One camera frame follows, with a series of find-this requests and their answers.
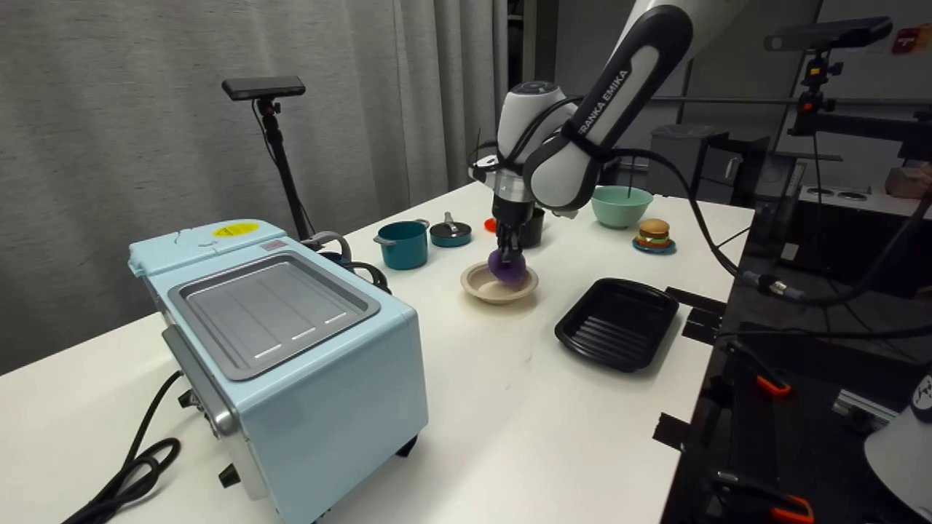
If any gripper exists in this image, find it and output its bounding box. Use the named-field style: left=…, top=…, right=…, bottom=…
left=493, top=195, right=537, bottom=257

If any purple plush toy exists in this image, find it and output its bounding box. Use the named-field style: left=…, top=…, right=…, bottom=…
left=487, top=247, right=528, bottom=285

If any beige plate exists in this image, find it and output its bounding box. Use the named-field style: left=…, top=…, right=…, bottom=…
left=460, top=261, right=540, bottom=305

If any toy burger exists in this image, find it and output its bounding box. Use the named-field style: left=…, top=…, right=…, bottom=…
left=637, top=218, right=671, bottom=250

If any black cup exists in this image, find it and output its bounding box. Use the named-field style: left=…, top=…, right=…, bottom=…
left=518, top=207, right=546, bottom=249

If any teal pot lid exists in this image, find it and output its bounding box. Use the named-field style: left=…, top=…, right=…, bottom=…
left=429, top=211, right=473, bottom=249

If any teal pot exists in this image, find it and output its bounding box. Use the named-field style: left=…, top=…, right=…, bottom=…
left=373, top=219, right=431, bottom=271

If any mint green bowl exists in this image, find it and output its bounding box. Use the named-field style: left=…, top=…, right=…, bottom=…
left=590, top=185, right=655, bottom=230

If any black ribbed tray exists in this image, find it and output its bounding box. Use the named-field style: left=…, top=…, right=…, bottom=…
left=554, top=277, right=681, bottom=374

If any black tape strip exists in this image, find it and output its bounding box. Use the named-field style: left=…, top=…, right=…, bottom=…
left=664, top=286, right=727, bottom=346
left=652, top=412, right=690, bottom=453

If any grey cabinet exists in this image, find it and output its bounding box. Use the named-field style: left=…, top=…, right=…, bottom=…
left=647, top=123, right=773, bottom=207

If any grey baking tray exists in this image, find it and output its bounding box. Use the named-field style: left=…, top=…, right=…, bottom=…
left=167, top=250, right=382, bottom=383

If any light blue toaster oven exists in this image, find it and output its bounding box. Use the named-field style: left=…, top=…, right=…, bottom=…
left=128, top=219, right=430, bottom=524

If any orange and black clamp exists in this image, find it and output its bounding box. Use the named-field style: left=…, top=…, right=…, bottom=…
left=719, top=338, right=794, bottom=398
left=708, top=469, right=817, bottom=524

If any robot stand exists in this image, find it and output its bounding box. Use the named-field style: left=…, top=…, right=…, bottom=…
left=660, top=191, right=932, bottom=524

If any grey curtain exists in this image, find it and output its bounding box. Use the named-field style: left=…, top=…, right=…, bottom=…
left=0, top=0, right=510, bottom=376

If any grey and black handle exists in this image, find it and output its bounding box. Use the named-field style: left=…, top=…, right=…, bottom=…
left=301, top=231, right=392, bottom=295

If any camera on tripod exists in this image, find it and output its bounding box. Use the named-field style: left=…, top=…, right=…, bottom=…
left=221, top=76, right=315, bottom=242

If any toaster oven door handle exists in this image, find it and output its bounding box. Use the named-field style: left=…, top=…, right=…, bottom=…
left=161, top=325, right=242, bottom=439

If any camera on mount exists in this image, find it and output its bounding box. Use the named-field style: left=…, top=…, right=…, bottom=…
left=763, top=16, right=895, bottom=139

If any black cable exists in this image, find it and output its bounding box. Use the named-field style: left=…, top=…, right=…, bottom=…
left=61, top=370, right=183, bottom=524

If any red wall sign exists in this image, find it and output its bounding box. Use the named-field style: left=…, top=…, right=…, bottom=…
left=893, top=26, right=932, bottom=55

